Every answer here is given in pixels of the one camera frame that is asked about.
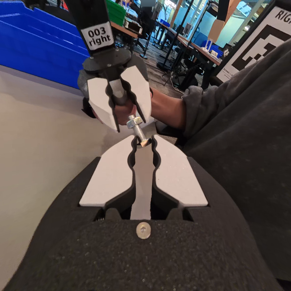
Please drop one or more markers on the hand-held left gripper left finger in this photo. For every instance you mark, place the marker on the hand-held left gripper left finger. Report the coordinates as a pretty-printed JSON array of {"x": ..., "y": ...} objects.
[{"x": 107, "y": 179}]

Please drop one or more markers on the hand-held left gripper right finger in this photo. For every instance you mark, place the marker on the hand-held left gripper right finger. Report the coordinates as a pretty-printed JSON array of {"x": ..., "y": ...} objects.
[{"x": 182, "y": 179}]

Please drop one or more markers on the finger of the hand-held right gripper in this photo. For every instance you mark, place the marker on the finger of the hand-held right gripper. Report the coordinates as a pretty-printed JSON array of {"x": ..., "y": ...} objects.
[
  {"x": 138, "y": 88},
  {"x": 100, "y": 100}
]

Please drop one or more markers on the silver hex nut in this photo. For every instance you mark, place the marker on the silver hex nut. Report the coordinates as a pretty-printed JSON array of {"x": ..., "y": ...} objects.
[{"x": 135, "y": 121}]

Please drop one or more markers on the silver bolt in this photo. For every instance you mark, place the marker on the silver bolt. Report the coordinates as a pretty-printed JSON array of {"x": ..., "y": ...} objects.
[{"x": 141, "y": 133}]

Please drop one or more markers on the blue plastic bin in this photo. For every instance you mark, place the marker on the blue plastic bin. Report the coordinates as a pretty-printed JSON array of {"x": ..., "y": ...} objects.
[{"x": 36, "y": 45}]

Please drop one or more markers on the person's right forearm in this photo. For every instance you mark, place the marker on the person's right forearm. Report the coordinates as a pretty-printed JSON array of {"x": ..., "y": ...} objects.
[{"x": 227, "y": 104}]

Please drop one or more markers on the grey desk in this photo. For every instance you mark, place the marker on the grey desk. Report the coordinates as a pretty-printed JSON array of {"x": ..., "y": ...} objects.
[{"x": 41, "y": 150}]

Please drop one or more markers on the person's right hand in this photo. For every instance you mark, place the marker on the person's right hand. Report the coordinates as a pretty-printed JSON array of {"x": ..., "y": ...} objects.
[{"x": 166, "y": 109}]

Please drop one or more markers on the wooden table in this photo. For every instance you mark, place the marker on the wooden table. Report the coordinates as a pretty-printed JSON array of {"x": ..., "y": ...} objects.
[{"x": 125, "y": 29}]

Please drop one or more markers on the green crate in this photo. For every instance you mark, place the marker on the green crate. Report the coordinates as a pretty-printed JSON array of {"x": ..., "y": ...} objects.
[{"x": 116, "y": 11}]

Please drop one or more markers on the person's dark clothing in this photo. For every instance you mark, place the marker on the person's dark clothing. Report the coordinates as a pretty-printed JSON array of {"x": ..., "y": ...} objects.
[{"x": 259, "y": 218}]

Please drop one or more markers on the wooden beam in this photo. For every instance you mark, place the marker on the wooden beam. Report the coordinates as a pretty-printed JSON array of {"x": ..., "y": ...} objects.
[{"x": 223, "y": 20}]

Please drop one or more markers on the black white marker board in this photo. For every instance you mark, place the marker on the black white marker board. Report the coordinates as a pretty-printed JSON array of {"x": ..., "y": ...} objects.
[{"x": 263, "y": 41}]

